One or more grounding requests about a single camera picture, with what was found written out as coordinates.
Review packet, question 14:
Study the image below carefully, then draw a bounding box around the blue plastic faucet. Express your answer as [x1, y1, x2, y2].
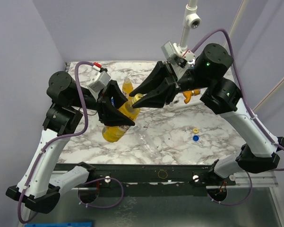
[188, 59, 195, 68]

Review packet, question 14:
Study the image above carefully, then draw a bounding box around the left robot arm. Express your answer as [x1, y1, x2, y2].
[6, 71, 135, 214]

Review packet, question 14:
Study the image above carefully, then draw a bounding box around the yellow bottle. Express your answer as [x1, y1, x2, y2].
[102, 94, 143, 143]
[122, 77, 133, 100]

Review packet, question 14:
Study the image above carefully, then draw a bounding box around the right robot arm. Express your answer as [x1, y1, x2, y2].
[130, 42, 284, 185]

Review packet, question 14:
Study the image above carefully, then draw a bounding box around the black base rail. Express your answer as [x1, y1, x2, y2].
[54, 162, 237, 197]

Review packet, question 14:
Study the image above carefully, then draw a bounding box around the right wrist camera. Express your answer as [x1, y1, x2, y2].
[161, 41, 196, 79]

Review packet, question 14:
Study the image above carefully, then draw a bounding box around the small clear bottle white cap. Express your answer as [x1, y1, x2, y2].
[133, 126, 159, 158]

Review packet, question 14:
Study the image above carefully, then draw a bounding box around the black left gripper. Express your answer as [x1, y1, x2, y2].
[70, 78, 139, 124]

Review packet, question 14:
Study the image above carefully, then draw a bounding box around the white PVC pipe frame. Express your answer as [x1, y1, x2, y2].
[173, 0, 284, 113]

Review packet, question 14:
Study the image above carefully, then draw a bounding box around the blue tray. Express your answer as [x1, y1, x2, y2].
[24, 221, 94, 227]

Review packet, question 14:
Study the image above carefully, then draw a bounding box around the orange plastic faucet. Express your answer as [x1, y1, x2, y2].
[183, 89, 201, 104]

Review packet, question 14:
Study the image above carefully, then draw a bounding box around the blue bottle cap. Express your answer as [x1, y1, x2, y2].
[193, 135, 199, 141]

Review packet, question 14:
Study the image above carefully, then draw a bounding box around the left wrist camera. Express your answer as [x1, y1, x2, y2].
[87, 62, 111, 96]

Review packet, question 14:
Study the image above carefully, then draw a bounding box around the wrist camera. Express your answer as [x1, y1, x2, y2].
[87, 62, 111, 96]
[161, 41, 196, 79]

